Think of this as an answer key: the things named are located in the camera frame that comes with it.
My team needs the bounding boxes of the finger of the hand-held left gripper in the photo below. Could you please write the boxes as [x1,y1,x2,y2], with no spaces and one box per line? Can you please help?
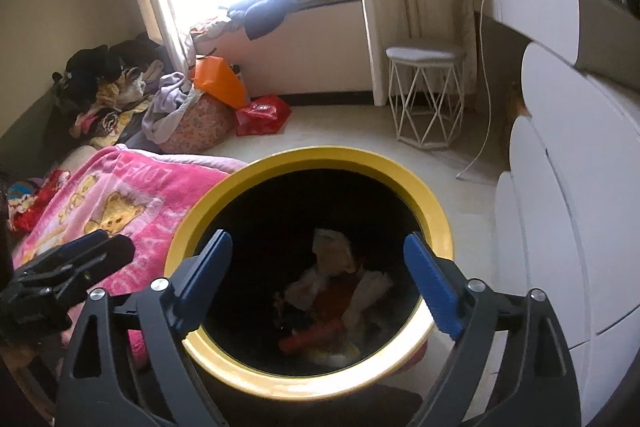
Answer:
[52,234,137,309]
[12,231,109,284]

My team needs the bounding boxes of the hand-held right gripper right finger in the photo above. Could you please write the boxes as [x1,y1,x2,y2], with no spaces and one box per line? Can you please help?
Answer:
[402,232,583,427]

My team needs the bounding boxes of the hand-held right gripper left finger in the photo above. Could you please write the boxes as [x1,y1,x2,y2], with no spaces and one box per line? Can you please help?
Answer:
[54,229,234,427]

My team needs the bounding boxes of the white foam fruit net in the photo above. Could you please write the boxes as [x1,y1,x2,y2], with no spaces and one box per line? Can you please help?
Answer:
[345,269,396,333]

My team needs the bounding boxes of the red plastic bag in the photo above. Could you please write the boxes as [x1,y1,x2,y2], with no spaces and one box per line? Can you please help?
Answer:
[312,274,364,321]

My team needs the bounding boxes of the white plastic bag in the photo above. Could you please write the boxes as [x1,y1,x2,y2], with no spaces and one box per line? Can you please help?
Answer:
[311,227,359,279]

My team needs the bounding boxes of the yellow-rimmed black bin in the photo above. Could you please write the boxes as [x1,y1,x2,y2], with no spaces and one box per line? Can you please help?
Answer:
[164,147,456,401]

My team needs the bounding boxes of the red patterned cloth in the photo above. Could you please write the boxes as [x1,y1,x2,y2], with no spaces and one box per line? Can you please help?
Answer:
[10,169,72,234]

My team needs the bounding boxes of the colourful printed cloth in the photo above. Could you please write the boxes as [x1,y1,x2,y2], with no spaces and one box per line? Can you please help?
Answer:
[5,177,47,208]

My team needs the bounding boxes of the pink printed blanket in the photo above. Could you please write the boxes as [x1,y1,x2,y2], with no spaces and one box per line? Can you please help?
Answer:
[10,146,249,369]

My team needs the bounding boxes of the red rolled wrapper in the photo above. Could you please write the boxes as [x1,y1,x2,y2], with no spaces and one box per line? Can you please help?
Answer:
[278,318,346,355]

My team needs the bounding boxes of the grey headboard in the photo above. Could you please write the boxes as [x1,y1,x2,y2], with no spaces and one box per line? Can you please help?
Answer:
[0,92,81,168]

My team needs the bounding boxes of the floral fabric bag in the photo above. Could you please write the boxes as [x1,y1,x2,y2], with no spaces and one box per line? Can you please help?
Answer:
[160,92,239,154]

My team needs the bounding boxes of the grey lilac garment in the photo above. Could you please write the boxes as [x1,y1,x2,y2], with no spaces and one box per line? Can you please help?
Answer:
[141,72,201,146]

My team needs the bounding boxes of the pile of mixed clothes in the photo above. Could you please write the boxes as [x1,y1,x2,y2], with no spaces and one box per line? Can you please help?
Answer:
[52,32,172,150]

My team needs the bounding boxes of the white scalloped cabinet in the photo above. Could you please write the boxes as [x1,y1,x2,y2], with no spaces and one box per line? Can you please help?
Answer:
[492,39,640,354]

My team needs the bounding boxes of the glossy red shopping bag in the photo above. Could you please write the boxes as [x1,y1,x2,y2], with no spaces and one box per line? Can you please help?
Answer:
[235,94,293,137]

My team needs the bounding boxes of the orange shopping bag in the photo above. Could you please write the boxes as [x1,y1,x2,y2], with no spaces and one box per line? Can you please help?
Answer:
[192,56,251,110]

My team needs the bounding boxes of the white window seat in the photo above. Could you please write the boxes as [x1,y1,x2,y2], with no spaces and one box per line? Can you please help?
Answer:
[192,0,377,106]

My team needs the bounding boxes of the dark blue jacket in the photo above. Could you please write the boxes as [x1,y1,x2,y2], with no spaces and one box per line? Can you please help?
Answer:
[227,0,302,40]

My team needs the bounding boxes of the white vanity desk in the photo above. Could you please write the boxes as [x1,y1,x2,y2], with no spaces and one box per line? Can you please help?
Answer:
[472,0,640,74]

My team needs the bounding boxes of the white cable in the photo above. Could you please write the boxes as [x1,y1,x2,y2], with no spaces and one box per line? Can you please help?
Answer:
[456,0,494,180]

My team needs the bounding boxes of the white wire stool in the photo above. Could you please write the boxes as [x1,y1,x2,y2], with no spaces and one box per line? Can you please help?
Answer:
[385,39,469,152]

